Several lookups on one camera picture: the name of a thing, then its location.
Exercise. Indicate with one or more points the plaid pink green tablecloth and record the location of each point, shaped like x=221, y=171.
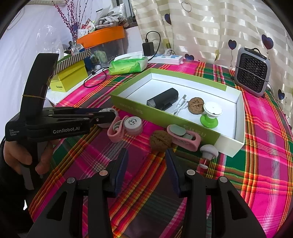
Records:
x=148, y=207

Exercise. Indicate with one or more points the white round cap disc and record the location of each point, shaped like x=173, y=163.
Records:
x=133, y=125

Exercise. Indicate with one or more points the yellow green cardboard box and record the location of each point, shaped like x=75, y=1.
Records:
x=69, y=77

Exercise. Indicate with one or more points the purple flower branches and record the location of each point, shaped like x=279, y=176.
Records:
x=72, y=13

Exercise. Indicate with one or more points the pink silicone cable holder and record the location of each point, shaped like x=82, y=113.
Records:
x=186, y=139

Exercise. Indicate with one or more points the white mushroom shaped holder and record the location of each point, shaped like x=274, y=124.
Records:
x=209, y=152

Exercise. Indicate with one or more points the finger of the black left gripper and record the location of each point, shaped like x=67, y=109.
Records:
x=67, y=121
x=71, y=110

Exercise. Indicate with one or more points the green tissue pack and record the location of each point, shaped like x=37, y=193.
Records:
x=128, y=63

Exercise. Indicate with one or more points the person left hand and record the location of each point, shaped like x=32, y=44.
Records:
x=15, y=155

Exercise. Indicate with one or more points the brown walnut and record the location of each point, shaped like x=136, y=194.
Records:
x=160, y=141
x=195, y=106

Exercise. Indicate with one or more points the pink cable winder clip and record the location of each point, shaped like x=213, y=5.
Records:
x=117, y=129

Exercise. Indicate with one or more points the grey portable fan heater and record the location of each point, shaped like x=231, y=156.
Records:
x=252, y=71

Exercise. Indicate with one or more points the cream heart pattern curtain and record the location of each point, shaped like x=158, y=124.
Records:
x=202, y=30

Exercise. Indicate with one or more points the orange plastic tray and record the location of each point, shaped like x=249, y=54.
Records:
x=102, y=36

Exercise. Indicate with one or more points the black power adapter with cable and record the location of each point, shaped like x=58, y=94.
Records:
x=148, y=47

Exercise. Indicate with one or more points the green and white shallow box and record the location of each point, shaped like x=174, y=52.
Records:
x=228, y=137

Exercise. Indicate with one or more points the green white suction stand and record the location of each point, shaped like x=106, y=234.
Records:
x=212, y=111

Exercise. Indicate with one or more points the black rectangular power bank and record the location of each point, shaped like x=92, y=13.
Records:
x=164, y=100

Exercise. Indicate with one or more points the white power strip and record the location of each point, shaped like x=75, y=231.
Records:
x=168, y=57

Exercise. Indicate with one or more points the white round object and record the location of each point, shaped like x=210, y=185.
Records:
x=108, y=116

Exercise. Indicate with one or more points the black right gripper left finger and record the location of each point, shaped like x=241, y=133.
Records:
x=80, y=200

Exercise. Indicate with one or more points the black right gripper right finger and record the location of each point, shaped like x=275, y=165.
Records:
x=231, y=215

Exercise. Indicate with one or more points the striped gift box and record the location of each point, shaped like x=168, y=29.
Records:
x=69, y=61

